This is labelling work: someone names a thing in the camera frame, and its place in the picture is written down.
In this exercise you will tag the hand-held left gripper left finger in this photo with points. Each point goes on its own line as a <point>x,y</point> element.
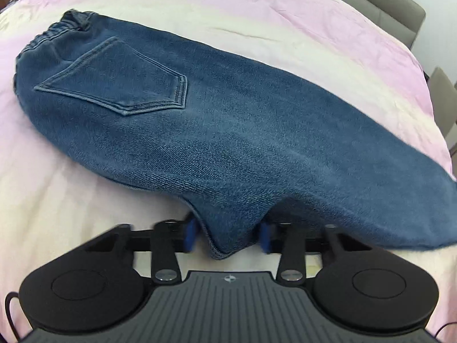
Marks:
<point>189,237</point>

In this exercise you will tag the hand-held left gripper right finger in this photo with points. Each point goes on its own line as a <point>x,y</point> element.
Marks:
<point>265,237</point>

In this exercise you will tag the blue denim pants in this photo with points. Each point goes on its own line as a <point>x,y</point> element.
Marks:
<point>214,121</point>

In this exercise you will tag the pink and cream blanket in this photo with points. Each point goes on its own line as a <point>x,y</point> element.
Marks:
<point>321,39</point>

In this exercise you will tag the grey bedside cabinet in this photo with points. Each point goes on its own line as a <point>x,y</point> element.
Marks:
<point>442,93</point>

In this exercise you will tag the grey upholstered bed headboard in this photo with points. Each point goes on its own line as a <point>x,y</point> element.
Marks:
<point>389,3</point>

